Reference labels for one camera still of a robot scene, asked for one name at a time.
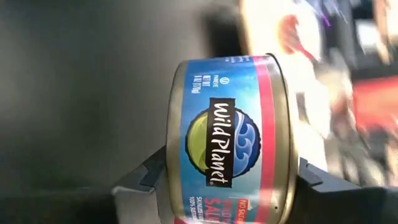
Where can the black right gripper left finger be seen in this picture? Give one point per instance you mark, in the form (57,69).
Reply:
(143,199)

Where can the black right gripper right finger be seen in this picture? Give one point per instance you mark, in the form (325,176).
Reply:
(335,205)

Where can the Wild Planet salmon can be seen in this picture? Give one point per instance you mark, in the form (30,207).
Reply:
(224,140)

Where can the orange cloth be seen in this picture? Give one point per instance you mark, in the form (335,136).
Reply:
(376,102)

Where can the black table mat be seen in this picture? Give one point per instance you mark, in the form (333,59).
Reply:
(77,93)

